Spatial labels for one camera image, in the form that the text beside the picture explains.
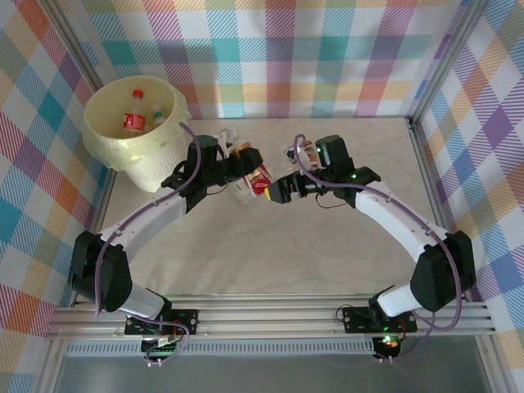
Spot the cola bottle red label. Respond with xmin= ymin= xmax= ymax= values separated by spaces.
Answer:
xmin=121 ymin=88 xmax=147 ymax=138

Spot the white ribbed waste bin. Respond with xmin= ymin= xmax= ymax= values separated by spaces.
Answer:
xmin=124 ymin=137 xmax=190 ymax=194

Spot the cream waste bin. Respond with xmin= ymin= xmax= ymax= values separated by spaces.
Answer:
xmin=83 ymin=75 xmax=190 ymax=173

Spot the bottle brown orange label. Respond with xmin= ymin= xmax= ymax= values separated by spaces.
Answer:
xmin=305 ymin=140 xmax=320 ymax=169

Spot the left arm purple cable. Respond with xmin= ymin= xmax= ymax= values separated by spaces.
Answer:
xmin=93 ymin=121 xmax=204 ymax=365

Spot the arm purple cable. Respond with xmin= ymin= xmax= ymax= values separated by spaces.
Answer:
xmin=293 ymin=133 xmax=466 ymax=364
xmin=93 ymin=121 xmax=204 ymax=365

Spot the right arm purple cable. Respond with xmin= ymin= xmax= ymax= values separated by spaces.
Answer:
xmin=293 ymin=133 xmax=466 ymax=364

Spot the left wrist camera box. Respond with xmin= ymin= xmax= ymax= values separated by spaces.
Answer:
xmin=218 ymin=129 xmax=251 ymax=151

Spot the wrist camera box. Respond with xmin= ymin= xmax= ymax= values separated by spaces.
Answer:
xmin=218 ymin=129 xmax=251 ymax=151
xmin=282 ymin=143 xmax=306 ymax=165

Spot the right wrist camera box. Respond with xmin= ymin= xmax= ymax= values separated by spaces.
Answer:
xmin=282 ymin=143 xmax=306 ymax=165

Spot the aluminium table side rail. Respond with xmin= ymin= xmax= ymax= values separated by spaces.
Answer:
xmin=407 ymin=117 xmax=455 ymax=238
xmin=92 ymin=169 xmax=118 ymax=234

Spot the aluminium base rail beam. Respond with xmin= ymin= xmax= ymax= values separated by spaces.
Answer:
xmin=43 ymin=300 xmax=499 ymax=341

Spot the aluminium frame post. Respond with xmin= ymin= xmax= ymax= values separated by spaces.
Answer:
xmin=477 ymin=339 xmax=507 ymax=393
xmin=43 ymin=0 xmax=103 ymax=89
xmin=407 ymin=0 xmax=495 ymax=128
xmin=38 ymin=339 xmax=69 ymax=393

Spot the grey slotted cable duct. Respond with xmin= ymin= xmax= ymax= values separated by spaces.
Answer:
xmin=64 ymin=342 xmax=377 ymax=357

